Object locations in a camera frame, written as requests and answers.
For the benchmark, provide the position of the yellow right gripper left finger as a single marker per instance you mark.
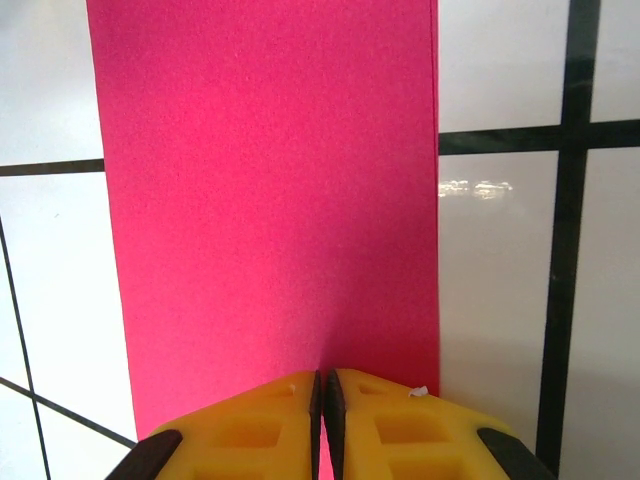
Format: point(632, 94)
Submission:
point(250, 435)

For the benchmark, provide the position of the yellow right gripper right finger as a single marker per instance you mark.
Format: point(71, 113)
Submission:
point(400, 435)

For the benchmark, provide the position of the pink paper sheet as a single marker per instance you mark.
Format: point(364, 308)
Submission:
point(270, 200)

